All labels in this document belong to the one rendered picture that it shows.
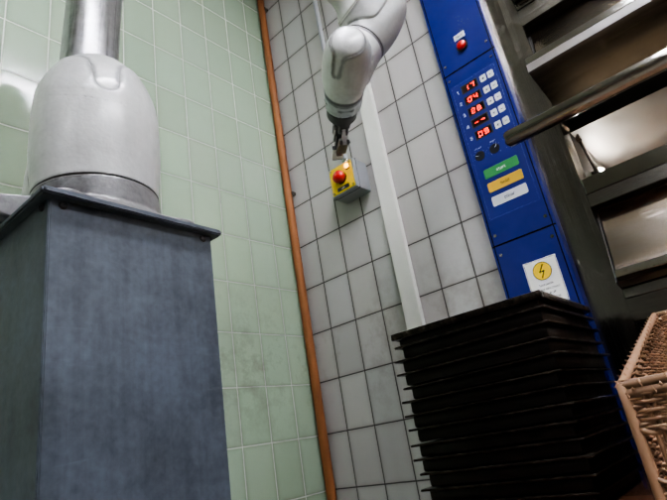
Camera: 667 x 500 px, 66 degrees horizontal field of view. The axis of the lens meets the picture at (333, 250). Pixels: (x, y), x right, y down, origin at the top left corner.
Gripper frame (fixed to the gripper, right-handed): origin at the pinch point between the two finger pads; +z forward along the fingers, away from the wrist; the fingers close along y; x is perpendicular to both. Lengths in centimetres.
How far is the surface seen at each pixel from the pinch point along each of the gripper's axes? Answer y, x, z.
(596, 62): 8, 53, -36
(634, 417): 77, 18, -62
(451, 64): -16.7, 33.6, -10.2
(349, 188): 4.6, 3.5, 14.3
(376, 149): -6.2, 13.5, 11.6
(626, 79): 31, 36, -61
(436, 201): 17.5, 24.5, 3.2
